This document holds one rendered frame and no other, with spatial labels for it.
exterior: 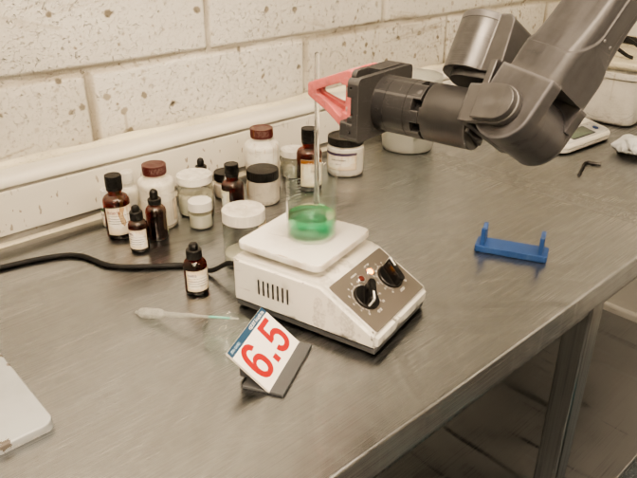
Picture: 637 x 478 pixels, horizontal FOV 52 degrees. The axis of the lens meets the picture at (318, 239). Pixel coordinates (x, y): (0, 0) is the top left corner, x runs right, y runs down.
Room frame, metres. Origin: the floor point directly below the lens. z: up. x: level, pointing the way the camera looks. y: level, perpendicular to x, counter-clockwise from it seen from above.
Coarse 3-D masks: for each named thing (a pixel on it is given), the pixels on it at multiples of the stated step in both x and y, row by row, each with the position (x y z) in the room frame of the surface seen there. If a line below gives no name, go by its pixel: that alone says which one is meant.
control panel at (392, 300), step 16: (368, 256) 0.69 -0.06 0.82; (384, 256) 0.71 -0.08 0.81; (352, 272) 0.66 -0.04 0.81; (368, 272) 0.67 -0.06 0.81; (336, 288) 0.62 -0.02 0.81; (352, 288) 0.63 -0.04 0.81; (384, 288) 0.65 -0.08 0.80; (400, 288) 0.66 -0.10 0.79; (416, 288) 0.68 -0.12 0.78; (352, 304) 0.61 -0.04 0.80; (384, 304) 0.63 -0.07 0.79; (400, 304) 0.64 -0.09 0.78; (368, 320) 0.60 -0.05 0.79; (384, 320) 0.61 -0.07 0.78
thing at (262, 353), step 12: (264, 324) 0.60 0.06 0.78; (276, 324) 0.61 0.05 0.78; (252, 336) 0.57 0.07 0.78; (264, 336) 0.58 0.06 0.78; (276, 336) 0.59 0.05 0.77; (288, 336) 0.60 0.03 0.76; (240, 348) 0.55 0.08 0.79; (252, 348) 0.56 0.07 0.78; (264, 348) 0.57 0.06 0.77; (276, 348) 0.58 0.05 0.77; (288, 348) 0.59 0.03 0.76; (240, 360) 0.54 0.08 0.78; (252, 360) 0.54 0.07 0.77; (264, 360) 0.55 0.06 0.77; (276, 360) 0.56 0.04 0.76; (252, 372) 0.53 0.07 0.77; (264, 372) 0.54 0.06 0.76; (264, 384) 0.53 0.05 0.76
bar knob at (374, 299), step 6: (372, 282) 0.63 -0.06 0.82; (360, 288) 0.63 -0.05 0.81; (366, 288) 0.63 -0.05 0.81; (372, 288) 0.62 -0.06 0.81; (354, 294) 0.63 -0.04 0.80; (360, 294) 0.63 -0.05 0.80; (366, 294) 0.62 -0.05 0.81; (372, 294) 0.61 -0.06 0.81; (360, 300) 0.62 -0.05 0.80; (366, 300) 0.62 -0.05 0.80; (372, 300) 0.61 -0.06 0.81; (378, 300) 0.63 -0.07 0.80; (366, 306) 0.61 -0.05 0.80; (372, 306) 0.62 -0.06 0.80
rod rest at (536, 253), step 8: (488, 224) 0.86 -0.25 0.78; (544, 232) 0.82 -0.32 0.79; (480, 240) 0.85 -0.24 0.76; (488, 240) 0.85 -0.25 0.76; (496, 240) 0.85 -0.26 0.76; (504, 240) 0.85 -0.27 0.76; (544, 240) 0.80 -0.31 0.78; (480, 248) 0.83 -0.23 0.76; (488, 248) 0.83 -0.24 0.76; (496, 248) 0.82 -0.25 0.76; (504, 248) 0.82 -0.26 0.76; (512, 248) 0.82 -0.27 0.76; (520, 248) 0.82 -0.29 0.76; (528, 248) 0.82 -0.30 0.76; (536, 248) 0.82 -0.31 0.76; (544, 248) 0.82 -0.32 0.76; (512, 256) 0.81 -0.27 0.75; (520, 256) 0.81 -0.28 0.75; (528, 256) 0.81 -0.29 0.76; (536, 256) 0.80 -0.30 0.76; (544, 256) 0.80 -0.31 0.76
